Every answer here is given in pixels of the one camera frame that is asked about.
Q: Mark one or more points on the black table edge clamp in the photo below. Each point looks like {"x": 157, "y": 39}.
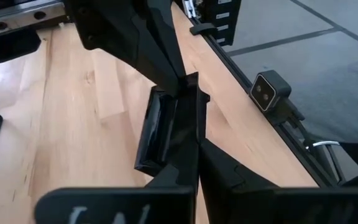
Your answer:
{"x": 202, "y": 28}

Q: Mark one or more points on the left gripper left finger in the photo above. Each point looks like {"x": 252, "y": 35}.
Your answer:
{"x": 120, "y": 205}

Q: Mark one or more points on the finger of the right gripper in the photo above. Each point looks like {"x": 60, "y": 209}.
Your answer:
{"x": 166, "y": 31}
{"x": 113, "y": 31}

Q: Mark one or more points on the grey table-level camera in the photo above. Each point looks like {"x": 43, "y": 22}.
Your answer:
{"x": 272, "y": 90}

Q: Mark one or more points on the black box with white labels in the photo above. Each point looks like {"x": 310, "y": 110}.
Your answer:
{"x": 210, "y": 12}

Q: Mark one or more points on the black square mini plate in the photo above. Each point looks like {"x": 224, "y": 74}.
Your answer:
{"x": 157, "y": 130}

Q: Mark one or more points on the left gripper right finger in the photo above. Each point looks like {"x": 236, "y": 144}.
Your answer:
{"x": 275, "y": 207}

